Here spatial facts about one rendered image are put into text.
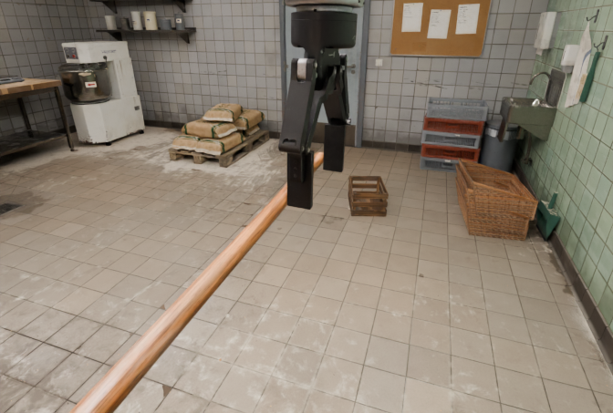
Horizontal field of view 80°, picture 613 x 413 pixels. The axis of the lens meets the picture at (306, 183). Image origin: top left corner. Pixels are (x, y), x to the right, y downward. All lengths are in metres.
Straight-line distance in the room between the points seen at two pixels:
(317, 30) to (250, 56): 4.94
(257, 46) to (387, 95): 1.85
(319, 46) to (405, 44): 4.34
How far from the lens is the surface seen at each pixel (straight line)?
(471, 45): 4.75
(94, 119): 5.62
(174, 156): 4.72
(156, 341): 0.45
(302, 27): 0.43
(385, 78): 4.82
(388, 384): 1.95
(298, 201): 0.43
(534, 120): 3.75
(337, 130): 0.53
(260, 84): 5.33
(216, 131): 4.37
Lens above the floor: 1.51
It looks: 23 degrees down
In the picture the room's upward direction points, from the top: straight up
